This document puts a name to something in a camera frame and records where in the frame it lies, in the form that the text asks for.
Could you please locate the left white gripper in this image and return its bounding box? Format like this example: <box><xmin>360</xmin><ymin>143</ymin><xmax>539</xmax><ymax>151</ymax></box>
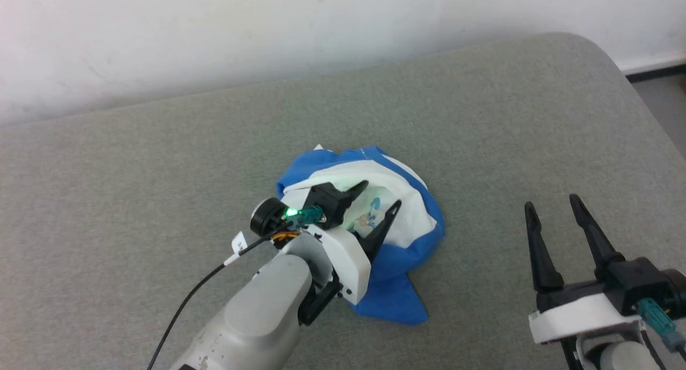
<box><xmin>292</xmin><ymin>180</ymin><xmax>402</xmax><ymax>326</ymax></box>

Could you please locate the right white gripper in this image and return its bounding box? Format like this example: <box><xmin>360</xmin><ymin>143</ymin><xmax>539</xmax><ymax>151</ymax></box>
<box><xmin>524</xmin><ymin>194</ymin><xmax>644</xmax><ymax>345</ymax></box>

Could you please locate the blue and white garment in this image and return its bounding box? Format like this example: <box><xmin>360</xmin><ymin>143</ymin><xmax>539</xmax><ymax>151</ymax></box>
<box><xmin>276</xmin><ymin>144</ymin><xmax>445</xmax><ymax>326</ymax></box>

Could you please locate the black floor edge strip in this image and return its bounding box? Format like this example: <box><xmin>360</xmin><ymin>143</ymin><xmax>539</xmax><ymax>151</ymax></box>
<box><xmin>626</xmin><ymin>64</ymin><xmax>686</xmax><ymax>83</ymax></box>

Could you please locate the left teal cable connector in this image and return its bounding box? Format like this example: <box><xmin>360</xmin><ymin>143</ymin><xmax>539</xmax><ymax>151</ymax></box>
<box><xmin>292</xmin><ymin>205</ymin><xmax>325</xmax><ymax>225</ymax></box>

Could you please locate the teal cable connector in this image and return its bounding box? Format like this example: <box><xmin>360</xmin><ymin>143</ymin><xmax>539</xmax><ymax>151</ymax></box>
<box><xmin>637</xmin><ymin>298</ymin><xmax>686</xmax><ymax>354</ymax></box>
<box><xmin>292</xmin><ymin>205</ymin><xmax>325</xmax><ymax>225</ymax></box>

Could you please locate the right teal cable connector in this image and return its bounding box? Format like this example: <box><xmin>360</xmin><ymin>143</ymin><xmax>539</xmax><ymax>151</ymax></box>
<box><xmin>637</xmin><ymin>298</ymin><xmax>686</xmax><ymax>354</ymax></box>

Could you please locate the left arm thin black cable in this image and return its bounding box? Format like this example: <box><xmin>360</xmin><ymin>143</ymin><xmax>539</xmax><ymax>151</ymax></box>
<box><xmin>147</xmin><ymin>232</ymin><xmax>271</xmax><ymax>370</ymax></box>

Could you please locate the white wall baseboard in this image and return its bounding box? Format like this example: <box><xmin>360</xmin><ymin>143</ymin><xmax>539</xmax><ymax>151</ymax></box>
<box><xmin>616</xmin><ymin>51</ymin><xmax>686</xmax><ymax>75</ymax></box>

